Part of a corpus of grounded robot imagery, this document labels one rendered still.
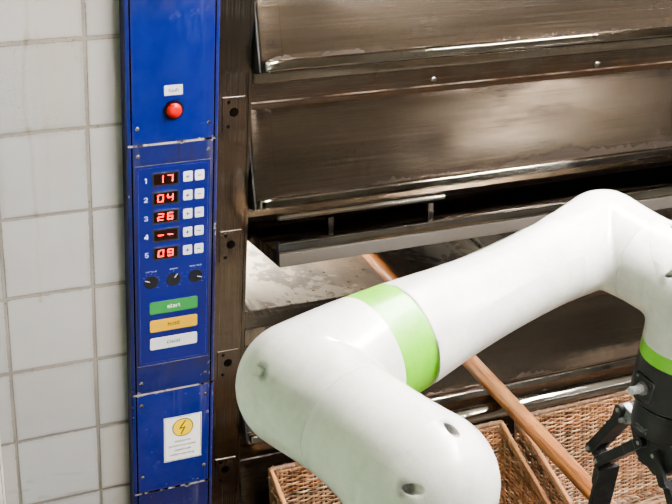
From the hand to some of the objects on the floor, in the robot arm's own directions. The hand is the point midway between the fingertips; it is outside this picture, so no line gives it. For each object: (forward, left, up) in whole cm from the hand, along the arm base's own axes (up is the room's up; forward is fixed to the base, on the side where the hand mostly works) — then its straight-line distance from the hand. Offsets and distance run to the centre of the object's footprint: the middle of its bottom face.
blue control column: (-26, +195, -147) cm, 246 cm away
